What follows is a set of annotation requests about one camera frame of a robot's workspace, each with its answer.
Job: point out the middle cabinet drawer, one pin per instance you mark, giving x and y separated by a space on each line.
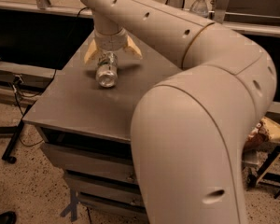
111 190

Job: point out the bottom cabinet drawer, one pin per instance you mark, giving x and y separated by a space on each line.
114 207

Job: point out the top cabinet drawer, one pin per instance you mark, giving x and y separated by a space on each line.
90 163

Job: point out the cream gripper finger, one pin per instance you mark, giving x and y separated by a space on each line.
92 52
132 48

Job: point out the clear plastic water bottle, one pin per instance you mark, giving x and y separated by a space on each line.
200 8

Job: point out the silver green 7up can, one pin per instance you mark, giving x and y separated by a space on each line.
107 70

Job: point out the sea salt chip bag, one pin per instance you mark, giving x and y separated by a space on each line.
266 130

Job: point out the black wheeled stand leg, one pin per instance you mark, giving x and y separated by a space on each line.
14 133

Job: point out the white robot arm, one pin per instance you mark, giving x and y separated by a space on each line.
188 132

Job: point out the grey metal drawer cabinet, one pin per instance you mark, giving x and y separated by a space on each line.
74 104

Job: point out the black yellow stand base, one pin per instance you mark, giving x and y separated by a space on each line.
264 174

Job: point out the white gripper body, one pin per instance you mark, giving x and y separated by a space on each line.
110 43

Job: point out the cabinet drawer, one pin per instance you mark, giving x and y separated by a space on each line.
111 190
90 163
114 207

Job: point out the black shoe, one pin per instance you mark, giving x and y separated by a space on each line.
8 218

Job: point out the blue tape mark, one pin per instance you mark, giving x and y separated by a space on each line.
71 208

